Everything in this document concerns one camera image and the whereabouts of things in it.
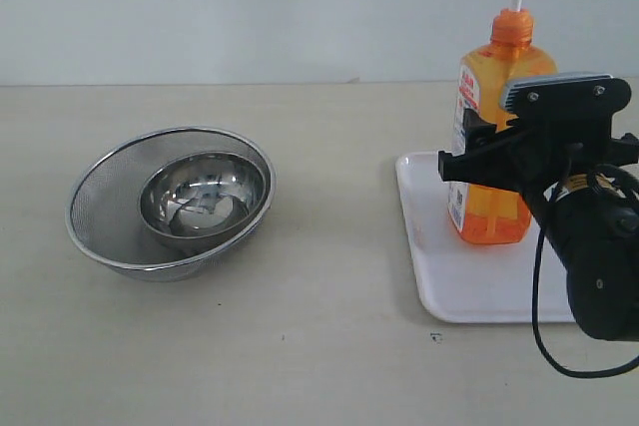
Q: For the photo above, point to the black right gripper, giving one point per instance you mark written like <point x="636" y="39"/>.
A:
<point x="528" y="158"/>

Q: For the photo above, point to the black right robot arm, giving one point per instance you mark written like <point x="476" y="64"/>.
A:
<point x="570" y="174"/>

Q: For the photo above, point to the orange pump soap bottle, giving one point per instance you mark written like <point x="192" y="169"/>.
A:
<point x="482" y="206"/>

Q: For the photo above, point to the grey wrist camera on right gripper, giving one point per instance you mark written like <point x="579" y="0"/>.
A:
<point x="565" y="97"/>

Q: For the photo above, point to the white rectangular plastic tray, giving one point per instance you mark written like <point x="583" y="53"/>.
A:
<point x="459" y="282"/>

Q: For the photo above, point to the steel mesh colander basket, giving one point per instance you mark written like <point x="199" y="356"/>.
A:
<point x="102" y="216"/>

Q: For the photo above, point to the small stainless steel bowl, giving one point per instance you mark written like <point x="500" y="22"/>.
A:
<point x="199" y="201"/>

